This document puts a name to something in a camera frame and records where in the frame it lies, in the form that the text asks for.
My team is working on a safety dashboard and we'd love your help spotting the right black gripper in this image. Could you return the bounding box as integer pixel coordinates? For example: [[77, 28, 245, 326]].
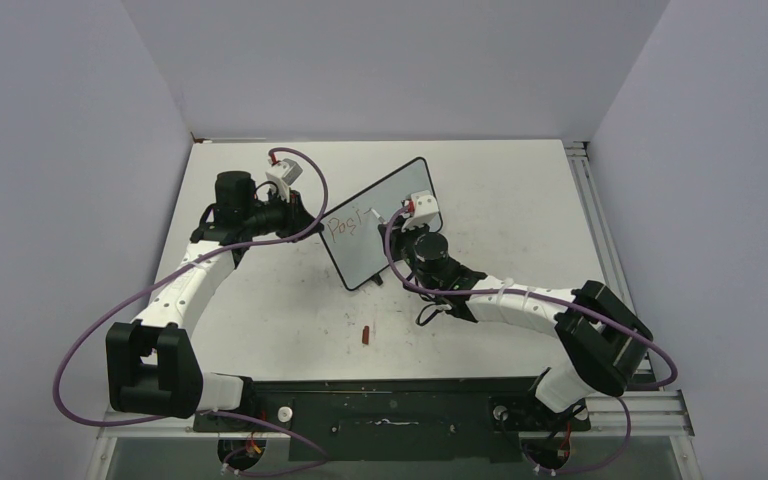
[[380, 214, 437, 295]]

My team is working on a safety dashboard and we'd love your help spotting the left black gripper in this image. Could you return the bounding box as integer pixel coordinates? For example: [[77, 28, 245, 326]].
[[242, 186, 323, 243]]

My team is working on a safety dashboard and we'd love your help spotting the white marker pen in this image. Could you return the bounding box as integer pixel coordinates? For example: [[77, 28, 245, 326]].
[[369, 208, 386, 224]]

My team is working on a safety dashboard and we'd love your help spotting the small black-framed whiteboard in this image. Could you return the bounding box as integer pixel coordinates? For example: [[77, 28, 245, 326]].
[[320, 157, 435, 291]]

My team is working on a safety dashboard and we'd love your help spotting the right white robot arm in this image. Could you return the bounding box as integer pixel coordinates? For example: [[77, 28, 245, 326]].
[[378, 212, 653, 428]]

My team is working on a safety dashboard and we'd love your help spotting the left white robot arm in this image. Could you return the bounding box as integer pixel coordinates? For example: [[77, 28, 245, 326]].
[[105, 169, 320, 431]]

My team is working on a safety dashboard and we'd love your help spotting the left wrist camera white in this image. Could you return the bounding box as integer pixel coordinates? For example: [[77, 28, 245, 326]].
[[265, 159, 303, 202]]

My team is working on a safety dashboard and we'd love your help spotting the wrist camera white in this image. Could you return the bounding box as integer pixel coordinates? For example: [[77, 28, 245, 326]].
[[265, 159, 303, 202], [404, 190, 439, 229]]

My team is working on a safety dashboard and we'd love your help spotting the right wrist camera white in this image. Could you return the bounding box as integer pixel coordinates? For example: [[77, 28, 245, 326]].
[[404, 190, 439, 229]]

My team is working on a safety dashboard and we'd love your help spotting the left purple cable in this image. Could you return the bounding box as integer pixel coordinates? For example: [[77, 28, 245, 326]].
[[52, 146, 330, 478]]

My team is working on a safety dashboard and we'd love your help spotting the purple cable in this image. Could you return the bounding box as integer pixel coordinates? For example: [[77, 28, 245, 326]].
[[52, 146, 330, 478], [383, 205, 679, 391]]

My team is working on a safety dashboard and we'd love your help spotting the aluminium frame rail right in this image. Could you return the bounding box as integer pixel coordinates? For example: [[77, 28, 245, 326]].
[[562, 140, 654, 376]]

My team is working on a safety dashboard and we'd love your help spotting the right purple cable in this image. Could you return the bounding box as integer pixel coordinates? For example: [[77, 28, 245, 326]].
[[383, 205, 679, 391]]

